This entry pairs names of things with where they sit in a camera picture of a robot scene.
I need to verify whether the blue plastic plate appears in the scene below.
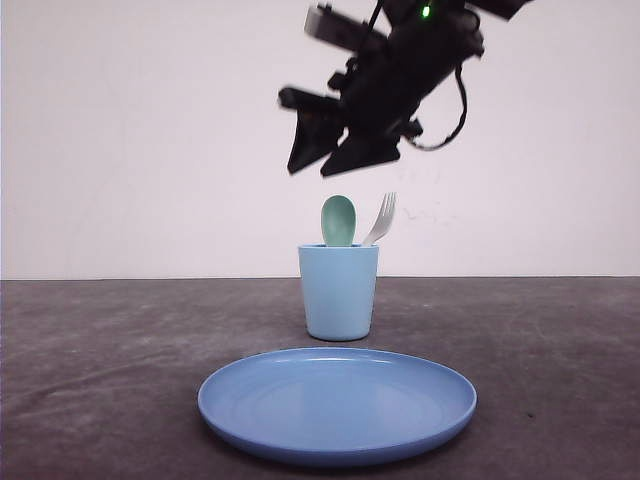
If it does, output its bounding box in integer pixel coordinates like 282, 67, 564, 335
197, 347, 477, 468

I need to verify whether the light blue plastic cup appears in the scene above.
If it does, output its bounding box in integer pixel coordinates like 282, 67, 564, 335
298, 244, 379, 341

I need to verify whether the white plastic fork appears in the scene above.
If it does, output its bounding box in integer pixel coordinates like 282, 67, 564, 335
361, 192, 397, 247

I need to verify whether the green plastic spoon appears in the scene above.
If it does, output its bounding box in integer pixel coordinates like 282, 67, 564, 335
321, 195, 356, 247

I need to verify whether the black cable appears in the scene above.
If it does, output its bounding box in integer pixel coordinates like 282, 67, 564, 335
409, 64, 469, 151

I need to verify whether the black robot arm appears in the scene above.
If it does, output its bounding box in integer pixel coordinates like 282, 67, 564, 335
278, 1, 523, 177

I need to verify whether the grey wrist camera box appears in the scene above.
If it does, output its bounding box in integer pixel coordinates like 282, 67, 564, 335
304, 5, 387, 52

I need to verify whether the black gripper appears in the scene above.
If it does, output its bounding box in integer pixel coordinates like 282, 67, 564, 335
279, 14, 484, 177

